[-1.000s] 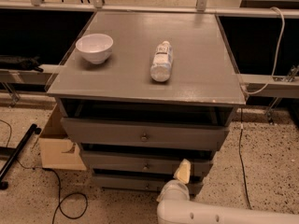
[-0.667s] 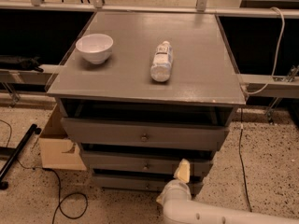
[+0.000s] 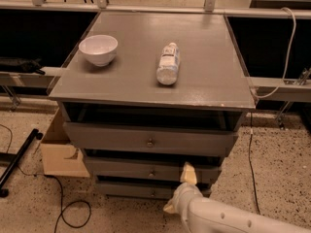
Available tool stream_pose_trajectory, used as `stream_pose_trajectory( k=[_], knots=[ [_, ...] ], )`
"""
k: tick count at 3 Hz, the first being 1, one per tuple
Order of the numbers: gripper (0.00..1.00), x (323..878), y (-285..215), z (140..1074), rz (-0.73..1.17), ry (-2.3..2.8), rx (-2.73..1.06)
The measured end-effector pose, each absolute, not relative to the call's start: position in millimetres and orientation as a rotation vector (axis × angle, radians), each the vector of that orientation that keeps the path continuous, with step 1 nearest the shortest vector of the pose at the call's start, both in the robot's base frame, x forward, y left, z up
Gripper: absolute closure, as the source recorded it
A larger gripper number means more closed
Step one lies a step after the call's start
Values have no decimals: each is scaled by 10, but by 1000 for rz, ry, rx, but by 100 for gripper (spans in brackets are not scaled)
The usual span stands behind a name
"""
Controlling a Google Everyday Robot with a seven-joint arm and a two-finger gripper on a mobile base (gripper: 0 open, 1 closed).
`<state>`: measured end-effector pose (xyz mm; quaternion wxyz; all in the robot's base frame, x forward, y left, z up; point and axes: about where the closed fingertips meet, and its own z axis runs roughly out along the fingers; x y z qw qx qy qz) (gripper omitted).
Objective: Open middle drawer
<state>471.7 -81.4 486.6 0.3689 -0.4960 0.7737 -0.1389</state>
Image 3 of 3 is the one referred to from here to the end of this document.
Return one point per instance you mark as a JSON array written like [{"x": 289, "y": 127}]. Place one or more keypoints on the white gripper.
[{"x": 183, "y": 193}]

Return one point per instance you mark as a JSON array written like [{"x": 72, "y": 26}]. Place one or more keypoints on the grey drawer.
[
  {"x": 148, "y": 139},
  {"x": 138, "y": 190},
  {"x": 135, "y": 168}
]

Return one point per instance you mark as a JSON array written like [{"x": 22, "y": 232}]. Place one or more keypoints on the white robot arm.
[{"x": 200, "y": 214}]

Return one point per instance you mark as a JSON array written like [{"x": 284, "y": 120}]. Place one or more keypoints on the grey bottom drawer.
[{"x": 138, "y": 190}]

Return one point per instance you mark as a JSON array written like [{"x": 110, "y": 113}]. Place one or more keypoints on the grey top drawer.
[{"x": 148, "y": 139}]

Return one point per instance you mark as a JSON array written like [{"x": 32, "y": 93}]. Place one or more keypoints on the grey drawer cabinet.
[{"x": 211, "y": 92}]

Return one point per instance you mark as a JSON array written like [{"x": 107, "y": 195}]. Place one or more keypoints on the clear plastic bottle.
[{"x": 168, "y": 66}]

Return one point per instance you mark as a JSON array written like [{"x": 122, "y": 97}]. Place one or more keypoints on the cardboard box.
[{"x": 59, "y": 156}]

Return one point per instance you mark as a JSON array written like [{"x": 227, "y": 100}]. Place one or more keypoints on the white bowl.
[{"x": 99, "y": 50}]

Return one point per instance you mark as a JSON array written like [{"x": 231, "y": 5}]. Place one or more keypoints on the black metal stand leg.
[{"x": 11, "y": 160}]

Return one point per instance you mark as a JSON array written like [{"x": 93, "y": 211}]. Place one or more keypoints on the metal rail frame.
[{"x": 45, "y": 30}]

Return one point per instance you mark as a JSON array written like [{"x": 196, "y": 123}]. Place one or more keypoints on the black object on rail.
[{"x": 20, "y": 65}]

